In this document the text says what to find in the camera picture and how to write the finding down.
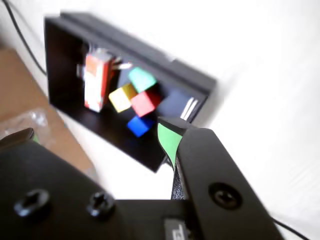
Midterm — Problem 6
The crumpled clear plastic wrap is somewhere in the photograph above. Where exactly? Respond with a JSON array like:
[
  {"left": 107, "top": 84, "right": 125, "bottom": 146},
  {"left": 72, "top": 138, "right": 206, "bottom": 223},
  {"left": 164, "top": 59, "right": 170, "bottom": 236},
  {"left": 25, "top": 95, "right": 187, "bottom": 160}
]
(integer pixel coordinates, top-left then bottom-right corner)
[{"left": 0, "top": 107, "right": 50, "bottom": 142}]

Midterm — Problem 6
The green wooden cube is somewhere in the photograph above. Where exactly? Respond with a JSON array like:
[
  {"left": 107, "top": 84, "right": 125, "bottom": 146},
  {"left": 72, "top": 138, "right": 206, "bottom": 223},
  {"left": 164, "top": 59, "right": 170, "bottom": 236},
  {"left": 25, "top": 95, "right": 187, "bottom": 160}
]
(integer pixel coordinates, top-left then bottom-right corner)
[{"left": 127, "top": 66, "right": 158, "bottom": 93}]

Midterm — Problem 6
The black cardboard box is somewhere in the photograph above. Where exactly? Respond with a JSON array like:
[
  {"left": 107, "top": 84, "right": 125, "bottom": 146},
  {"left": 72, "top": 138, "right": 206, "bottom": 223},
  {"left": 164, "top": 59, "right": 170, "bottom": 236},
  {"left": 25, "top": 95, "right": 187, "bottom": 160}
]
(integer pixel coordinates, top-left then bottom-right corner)
[{"left": 44, "top": 12, "right": 217, "bottom": 174}]

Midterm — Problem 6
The red wooden cube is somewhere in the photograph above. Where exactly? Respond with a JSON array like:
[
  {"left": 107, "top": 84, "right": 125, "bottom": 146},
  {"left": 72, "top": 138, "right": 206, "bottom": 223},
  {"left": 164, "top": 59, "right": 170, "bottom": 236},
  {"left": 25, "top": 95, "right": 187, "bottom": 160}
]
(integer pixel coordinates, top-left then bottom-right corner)
[{"left": 130, "top": 90, "right": 162, "bottom": 118}]

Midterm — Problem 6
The large brown cardboard box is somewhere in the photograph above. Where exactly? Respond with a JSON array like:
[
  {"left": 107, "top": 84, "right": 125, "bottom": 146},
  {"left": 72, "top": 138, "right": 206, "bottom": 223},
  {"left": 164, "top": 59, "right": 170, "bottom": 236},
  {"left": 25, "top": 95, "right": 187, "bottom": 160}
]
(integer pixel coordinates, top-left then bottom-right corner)
[{"left": 0, "top": 47, "right": 96, "bottom": 177}]

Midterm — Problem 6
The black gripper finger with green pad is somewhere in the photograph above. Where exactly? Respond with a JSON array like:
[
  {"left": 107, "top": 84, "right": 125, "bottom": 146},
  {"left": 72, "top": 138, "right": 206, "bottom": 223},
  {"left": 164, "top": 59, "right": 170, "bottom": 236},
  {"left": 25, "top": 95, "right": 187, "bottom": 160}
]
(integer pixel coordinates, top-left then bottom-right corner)
[
  {"left": 0, "top": 128, "right": 119, "bottom": 240},
  {"left": 156, "top": 116, "right": 286, "bottom": 240}
]

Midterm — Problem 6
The orange and white matchbox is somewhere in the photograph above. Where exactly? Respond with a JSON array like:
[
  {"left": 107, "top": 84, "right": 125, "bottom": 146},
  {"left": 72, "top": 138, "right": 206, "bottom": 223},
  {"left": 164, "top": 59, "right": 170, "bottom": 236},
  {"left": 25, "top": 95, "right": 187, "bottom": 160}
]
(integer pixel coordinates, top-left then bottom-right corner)
[{"left": 83, "top": 48, "right": 117, "bottom": 113}]

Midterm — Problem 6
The thick black camera cable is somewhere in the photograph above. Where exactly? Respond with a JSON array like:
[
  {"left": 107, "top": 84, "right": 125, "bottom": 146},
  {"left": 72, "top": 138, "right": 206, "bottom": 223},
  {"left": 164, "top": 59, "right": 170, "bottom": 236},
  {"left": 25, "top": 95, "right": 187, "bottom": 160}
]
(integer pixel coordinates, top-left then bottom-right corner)
[{"left": 271, "top": 216, "right": 311, "bottom": 240}]

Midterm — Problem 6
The blue wooden cube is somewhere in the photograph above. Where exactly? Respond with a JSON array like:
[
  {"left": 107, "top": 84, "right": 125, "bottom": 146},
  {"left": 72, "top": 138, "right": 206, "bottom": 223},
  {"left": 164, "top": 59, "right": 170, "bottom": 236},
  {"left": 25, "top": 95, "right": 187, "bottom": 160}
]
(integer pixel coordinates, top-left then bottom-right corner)
[{"left": 126, "top": 115, "right": 155, "bottom": 138}]

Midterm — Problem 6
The yellow wooden cube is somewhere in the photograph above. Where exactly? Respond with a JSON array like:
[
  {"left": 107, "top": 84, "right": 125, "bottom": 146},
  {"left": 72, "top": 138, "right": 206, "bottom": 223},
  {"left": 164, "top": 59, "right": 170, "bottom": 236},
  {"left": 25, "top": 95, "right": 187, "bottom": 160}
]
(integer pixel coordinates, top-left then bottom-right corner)
[{"left": 108, "top": 83, "right": 138, "bottom": 113}]

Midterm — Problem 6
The thick black table cable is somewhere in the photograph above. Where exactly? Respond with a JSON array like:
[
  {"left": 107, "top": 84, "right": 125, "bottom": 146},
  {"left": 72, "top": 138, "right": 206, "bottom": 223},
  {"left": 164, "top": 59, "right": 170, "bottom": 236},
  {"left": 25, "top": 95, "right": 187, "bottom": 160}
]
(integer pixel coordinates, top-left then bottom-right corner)
[{"left": 4, "top": 0, "right": 48, "bottom": 76}]

